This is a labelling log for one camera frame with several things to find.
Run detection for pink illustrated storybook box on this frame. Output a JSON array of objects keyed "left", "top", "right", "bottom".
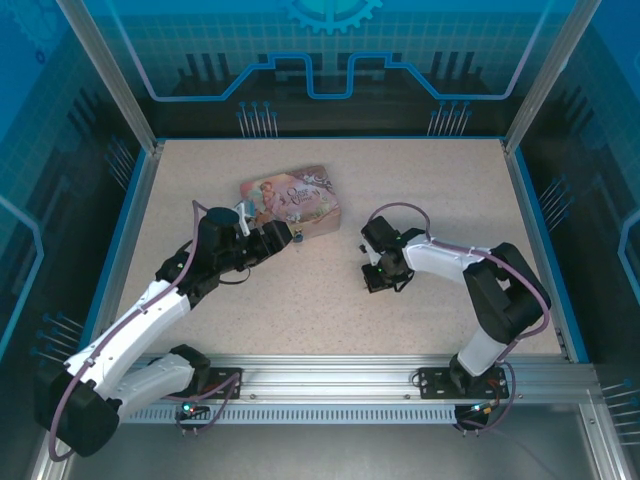
[{"left": 238, "top": 163, "right": 344, "bottom": 236}]

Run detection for blue table edge strip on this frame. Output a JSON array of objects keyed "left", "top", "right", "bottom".
[
  {"left": 73, "top": 147, "right": 152, "bottom": 364},
  {"left": 513, "top": 148, "right": 592, "bottom": 365}
]

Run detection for aluminium table side rail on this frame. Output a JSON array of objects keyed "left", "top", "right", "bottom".
[
  {"left": 89, "top": 139, "right": 167, "bottom": 364},
  {"left": 501, "top": 139, "right": 572, "bottom": 364}
]

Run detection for long aluminium base rail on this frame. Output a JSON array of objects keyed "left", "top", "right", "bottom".
[{"left": 67, "top": 353, "right": 599, "bottom": 407}]

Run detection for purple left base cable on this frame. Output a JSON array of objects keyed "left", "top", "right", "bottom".
[{"left": 164, "top": 373, "right": 245, "bottom": 437}]

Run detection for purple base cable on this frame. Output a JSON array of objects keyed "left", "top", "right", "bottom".
[
  {"left": 164, "top": 373, "right": 245, "bottom": 437},
  {"left": 455, "top": 362, "right": 519, "bottom": 437}
]

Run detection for slotted grey cable duct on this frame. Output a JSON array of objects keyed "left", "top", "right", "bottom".
[{"left": 119, "top": 403, "right": 464, "bottom": 426}]

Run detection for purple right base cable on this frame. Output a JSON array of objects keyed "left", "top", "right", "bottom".
[{"left": 455, "top": 362, "right": 519, "bottom": 437}]

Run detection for aluminium frame post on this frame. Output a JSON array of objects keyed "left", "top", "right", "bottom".
[
  {"left": 55, "top": 0, "right": 166, "bottom": 154},
  {"left": 501, "top": 0, "right": 604, "bottom": 155}
]

